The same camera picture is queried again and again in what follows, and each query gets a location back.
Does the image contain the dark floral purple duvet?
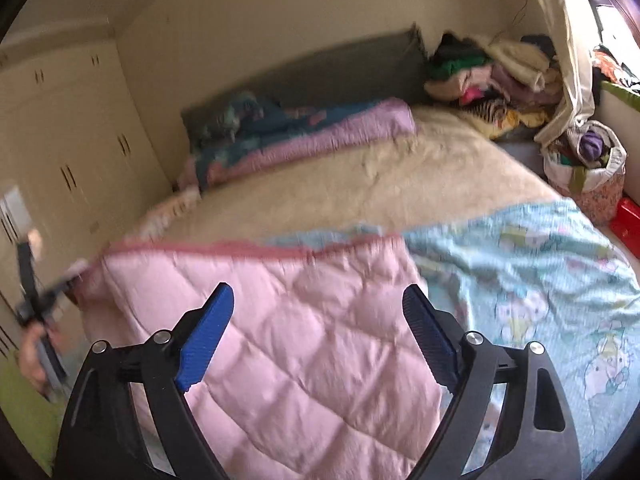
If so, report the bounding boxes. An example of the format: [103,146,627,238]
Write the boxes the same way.
[176,92,416,191]

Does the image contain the floral bag of clothes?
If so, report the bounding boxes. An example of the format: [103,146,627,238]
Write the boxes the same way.
[544,120,627,226]

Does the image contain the light blue cartoon sheet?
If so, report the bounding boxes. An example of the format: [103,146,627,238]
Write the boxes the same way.
[264,196,640,480]

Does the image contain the pink quilted coat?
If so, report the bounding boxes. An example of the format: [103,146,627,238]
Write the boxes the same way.
[76,236,442,479]

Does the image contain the pile of mixed clothes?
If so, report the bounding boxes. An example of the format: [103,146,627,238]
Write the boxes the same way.
[424,32,564,140]

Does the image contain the beige bed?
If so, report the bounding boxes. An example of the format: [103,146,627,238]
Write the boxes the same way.
[158,106,560,245]

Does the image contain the dark grey headboard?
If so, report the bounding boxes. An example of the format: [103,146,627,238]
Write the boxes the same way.
[181,25,427,145]

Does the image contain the left hand with painted nails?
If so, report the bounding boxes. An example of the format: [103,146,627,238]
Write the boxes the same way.
[17,322,62,394]

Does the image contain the cream curtain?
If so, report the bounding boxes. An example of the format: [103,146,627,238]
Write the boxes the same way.
[535,0,597,148]

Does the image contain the red plastic box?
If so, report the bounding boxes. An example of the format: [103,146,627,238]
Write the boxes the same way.
[610,197,640,259]

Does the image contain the small pink white garment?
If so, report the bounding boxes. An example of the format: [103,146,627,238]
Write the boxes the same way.
[127,186,202,242]

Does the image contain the cream built-in wardrobe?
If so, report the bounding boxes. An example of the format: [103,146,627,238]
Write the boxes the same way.
[0,41,174,361]

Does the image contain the window with dark frame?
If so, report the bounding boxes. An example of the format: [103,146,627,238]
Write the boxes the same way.
[546,0,640,61]

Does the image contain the green window sill cushion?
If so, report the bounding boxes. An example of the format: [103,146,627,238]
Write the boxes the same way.
[601,81,640,112]

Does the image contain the clothes on window sill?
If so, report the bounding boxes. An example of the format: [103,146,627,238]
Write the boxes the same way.
[591,46,639,94]

